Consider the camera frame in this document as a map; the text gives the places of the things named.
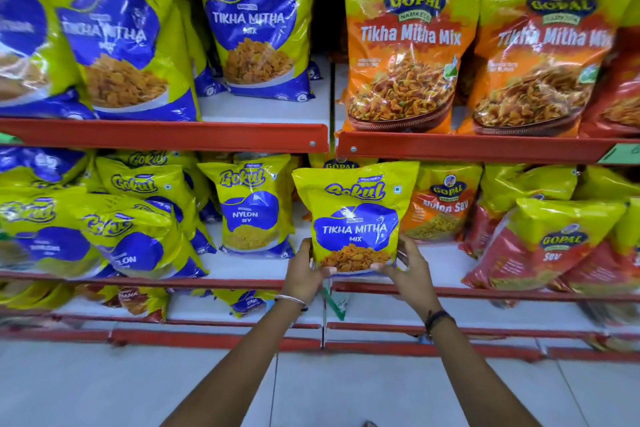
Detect person's left hand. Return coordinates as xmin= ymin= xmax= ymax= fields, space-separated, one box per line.
xmin=279 ymin=238 xmax=337 ymax=305

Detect person's right hand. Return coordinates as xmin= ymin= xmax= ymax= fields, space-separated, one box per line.
xmin=371 ymin=235 xmax=443 ymax=318

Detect yellow blue mix snack packet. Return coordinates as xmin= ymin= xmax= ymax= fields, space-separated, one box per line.
xmin=292 ymin=161 xmax=420 ymax=276

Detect person's left forearm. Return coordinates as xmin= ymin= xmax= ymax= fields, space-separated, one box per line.
xmin=160 ymin=300 xmax=311 ymax=427

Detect person's right forearm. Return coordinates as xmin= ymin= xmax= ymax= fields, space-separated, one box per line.
xmin=426 ymin=316 xmax=544 ymax=427

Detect green price tag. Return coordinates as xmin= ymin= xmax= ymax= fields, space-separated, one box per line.
xmin=320 ymin=287 xmax=347 ymax=322
xmin=597 ymin=143 xmax=640 ymax=165

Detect silver bangle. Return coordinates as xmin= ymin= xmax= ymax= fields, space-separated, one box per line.
xmin=273 ymin=294 xmax=310 ymax=313

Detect black wrist band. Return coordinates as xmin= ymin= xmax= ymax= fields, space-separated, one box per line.
xmin=423 ymin=310 xmax=457 ymax=338

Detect small yellow blue snack packet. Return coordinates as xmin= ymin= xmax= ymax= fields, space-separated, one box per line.
xmin=214 ymin=289 xmax=279 ymax=319

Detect red yellow snack packet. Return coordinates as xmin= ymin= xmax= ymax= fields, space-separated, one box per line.
xmin=549 ymin=165 xmax=640 ymax=298
xmin=462 ymin=198 xmax=627 ymax=292
xmin=460 ymin=163 xmax=579 ymax=258

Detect brown yellow snack packet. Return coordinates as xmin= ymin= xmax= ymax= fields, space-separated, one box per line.
xmin=116 ymin=286 xmax=172 ymax=324

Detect pile of small yellow blue packets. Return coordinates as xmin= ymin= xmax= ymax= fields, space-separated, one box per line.
xmin=0 ymin=147 xmax=302 ymax=281

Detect large orange yellow snack bag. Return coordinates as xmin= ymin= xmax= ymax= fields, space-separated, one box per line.
xmin=457 ymin=0 xmax=640 ymax=137
xmin=343 ymin=0 xmax=487 ymax=134

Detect large yellow blue snack bag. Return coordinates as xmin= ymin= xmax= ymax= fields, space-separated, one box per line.
xmin=190 ymin=0 xmax=318 ymax=102
xmin=30 ymin=0 xmax=201 ymax=122
xmin=175 ymin=0 xmax=228 ymax=98
xmin=0 ymin=0 xmax=96 ymax=120

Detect flat yellow snack packet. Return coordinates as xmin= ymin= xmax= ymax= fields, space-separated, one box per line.
xmin=0 ymin=281 xmax=77 ymax=313

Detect large red yellow snack bag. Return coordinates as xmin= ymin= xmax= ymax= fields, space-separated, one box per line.
xmin=580 ymin=0 xmax=640 ymax=138

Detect red shelf edge rail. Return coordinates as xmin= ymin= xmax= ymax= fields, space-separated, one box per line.
xmin=0 ymin=270 xmax=287 ymax=291
xmin=335 ymin=131 xmax=640 ymax=165
xmin=331 ymin=281 xmax=640 ymax=304
xmin=0 ymin=311 xmax=322 ymax=331
xmin=326 ymin=322 xmax=640 ymax=341
xmin=0 ymin=118 xmax=330 ymax=154

